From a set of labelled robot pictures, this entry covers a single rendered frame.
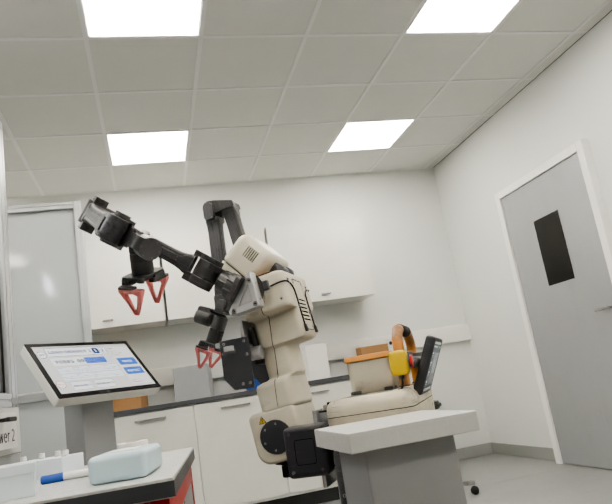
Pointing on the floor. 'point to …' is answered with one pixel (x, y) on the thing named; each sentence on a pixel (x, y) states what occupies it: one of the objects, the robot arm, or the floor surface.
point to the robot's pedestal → (401, 457)
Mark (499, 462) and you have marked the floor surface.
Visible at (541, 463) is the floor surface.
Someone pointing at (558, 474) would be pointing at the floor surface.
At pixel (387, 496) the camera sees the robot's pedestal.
